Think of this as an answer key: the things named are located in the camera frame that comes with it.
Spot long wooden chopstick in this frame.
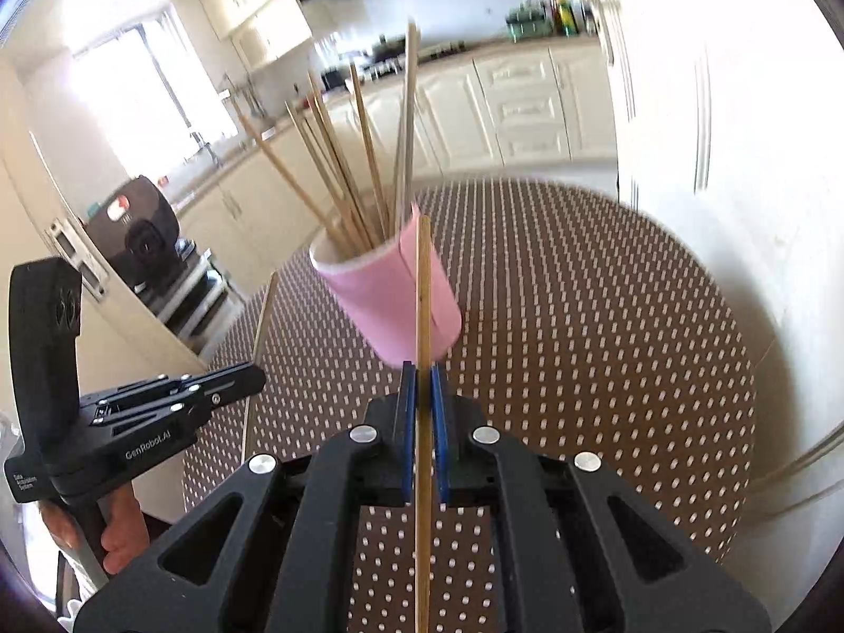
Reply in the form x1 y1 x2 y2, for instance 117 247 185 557
415 214 434 633
241 272 278 453

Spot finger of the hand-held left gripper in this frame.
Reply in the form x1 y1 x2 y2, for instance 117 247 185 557
79 361 266 411
92 386 222 439

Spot lattice door wall cabinet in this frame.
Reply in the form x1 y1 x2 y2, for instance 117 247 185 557
231 0 314 70

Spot sink faucet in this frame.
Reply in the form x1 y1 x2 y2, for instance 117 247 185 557
191 132 223 170

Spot bunch of wooden chopsticks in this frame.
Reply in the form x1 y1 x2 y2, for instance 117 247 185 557
227 20 423 258

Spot person's left hand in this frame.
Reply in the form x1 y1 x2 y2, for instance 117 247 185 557
36 484 149 578

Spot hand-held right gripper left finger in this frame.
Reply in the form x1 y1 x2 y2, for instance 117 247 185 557
74 361 418 633

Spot green electric cooker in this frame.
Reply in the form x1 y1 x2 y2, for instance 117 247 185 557
506 3 551 41

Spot black countertop appliance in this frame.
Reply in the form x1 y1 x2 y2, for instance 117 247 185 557
84 175 182 294

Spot metal shelf rack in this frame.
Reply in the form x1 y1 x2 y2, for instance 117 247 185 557
141 241 232 363

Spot gas stove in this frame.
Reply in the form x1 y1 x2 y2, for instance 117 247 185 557
356 40 463 80

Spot cream base cabinets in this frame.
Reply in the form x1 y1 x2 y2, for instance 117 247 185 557
158 36 617 291

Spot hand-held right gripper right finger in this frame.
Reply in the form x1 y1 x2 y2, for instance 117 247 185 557
430 366 771 633

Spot metal strike plate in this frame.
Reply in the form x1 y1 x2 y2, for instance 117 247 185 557
45 216 108 304

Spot pink cup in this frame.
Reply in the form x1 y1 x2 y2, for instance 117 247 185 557
310 201 463 370

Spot white door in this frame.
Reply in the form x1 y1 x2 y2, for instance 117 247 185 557
570 0 844 522

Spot barred window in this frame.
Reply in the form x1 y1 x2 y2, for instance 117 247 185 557
69 23 238 166

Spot door handle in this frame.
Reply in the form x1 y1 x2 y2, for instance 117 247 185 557
580 0 617 67

